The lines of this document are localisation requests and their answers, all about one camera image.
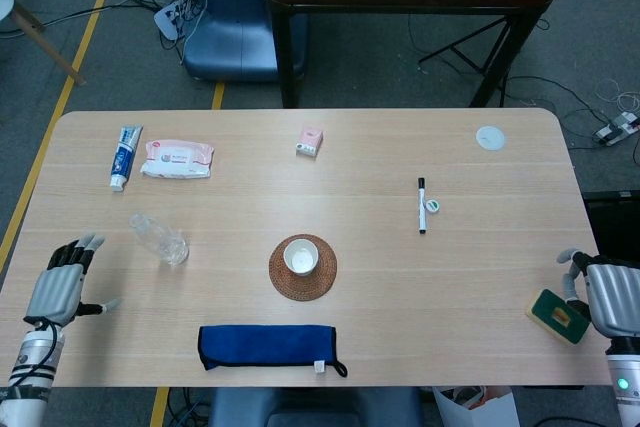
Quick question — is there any pink wet wipes pack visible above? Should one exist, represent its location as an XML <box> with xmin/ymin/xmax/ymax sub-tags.
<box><xmin>139</xmin><ymin>138</ymin><xmax>215</xmax><ymax>180</ymax></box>

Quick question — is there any clear plastic bottle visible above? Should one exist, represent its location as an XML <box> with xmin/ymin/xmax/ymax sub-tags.
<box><xmin>129</xmin><ymin>213</ymin><xmax>190</xmax><ymax>267</ymax></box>

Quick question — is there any black tripod stand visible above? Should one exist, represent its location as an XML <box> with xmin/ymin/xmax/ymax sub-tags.
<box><xmin>417</xmin><ymin>16</ymin><xmax>512</xmax><ymax>94</ymax></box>

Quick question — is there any white coiled cable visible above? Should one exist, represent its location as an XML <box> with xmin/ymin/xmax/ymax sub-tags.
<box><xmin>594</xmin><ymin>77</ymin><xmax>640</xmax><ymax>114</ymax></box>

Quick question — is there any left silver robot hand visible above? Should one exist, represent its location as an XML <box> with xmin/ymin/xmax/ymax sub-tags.
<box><xmin>23</xmin><ymin>233</ymin><xmax>124</xmax><ymax>327</ymax></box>

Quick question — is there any small pink tissue pack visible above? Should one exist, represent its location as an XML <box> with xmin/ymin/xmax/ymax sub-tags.
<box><xmin>294</xmin><ymin>127</ymin><xmax>324</xmax><ymax>157</ymax></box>

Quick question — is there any white power strip with plugs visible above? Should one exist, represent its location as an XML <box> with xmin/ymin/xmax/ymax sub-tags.
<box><xmin>153</xmin><ymin>0</ymin><xmax>211</xmax><ymax>41</ymax></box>

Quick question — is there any white marker with black cap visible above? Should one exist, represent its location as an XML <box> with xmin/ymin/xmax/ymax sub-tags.
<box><xmin>417</xmin><ymin>177</ymin><xmax>428</xmax><ymax>236</ymax></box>

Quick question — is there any round woven brown coaster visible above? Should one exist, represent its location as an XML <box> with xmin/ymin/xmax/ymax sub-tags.
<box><xmin>268</xmin><ymin>233</ymin><xmax>338</xmax><ymax>302</ymax></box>

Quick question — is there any grey power strip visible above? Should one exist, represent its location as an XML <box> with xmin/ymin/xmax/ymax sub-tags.
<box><xmin>593</xmin><ymin>114</ymin><xmax>640</xmax><ymax>147</ymax></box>

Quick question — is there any white paper bag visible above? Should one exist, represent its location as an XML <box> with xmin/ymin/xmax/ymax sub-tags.
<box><xmin>432</xmin><ymin>385</ymin><xmax>520</xmax><ymax>427</ymax></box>

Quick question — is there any white chair with wooden legs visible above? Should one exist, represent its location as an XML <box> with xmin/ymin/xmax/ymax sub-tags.
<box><xmin>0</xmin><ymin>0</ymin><xmax>86</xmax><ymax>87</ymax></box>

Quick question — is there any blue cloth with black trim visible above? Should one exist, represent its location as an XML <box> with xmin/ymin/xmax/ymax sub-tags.
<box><xmin>197</xmin><ymin>324</ymin><xmax>348</xmax><ymax>378</ymax></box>

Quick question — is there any white paper cup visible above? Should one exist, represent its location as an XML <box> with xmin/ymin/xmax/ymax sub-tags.
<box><xmin>282</xmin><ymin>238</ymin><xmax>320</xmax><ymax>277</ymax></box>

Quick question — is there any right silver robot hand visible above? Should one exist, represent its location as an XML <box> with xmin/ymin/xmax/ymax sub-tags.
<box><xmin>557</xmin><ymin>248</ymin><xmax>640</xmax><ymax>338</ymax></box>

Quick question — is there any blue machine base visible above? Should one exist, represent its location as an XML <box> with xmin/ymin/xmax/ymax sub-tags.
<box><xmin>182</xmin><ymin>0</ymin><xmax>307</xmax><ymax>84</ymax></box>

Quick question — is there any blue white toothpaste tube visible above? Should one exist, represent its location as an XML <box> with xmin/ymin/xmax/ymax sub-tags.
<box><xmin>108</xmin><ymin>125</ymin><xmax>144</xmax><ymax>193</ymax></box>

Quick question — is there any grey round cable grommet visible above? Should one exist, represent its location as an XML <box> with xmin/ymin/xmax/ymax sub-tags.
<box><xmin>475</xmin><ymin>126</ymin><xmax>507</xmax><ymax>151</ymax></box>

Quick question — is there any black box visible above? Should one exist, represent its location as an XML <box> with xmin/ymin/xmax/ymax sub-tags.
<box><xmin>582</xmin><ymin>190</ymin><xmax>640</xmax><ymax>263</ymax></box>

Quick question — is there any green yellow sponge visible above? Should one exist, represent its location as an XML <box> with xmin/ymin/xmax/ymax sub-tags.
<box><xmin>526</xmin><ymin>288</ymin><xmax>591</xmax><ymax>346</ymax></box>

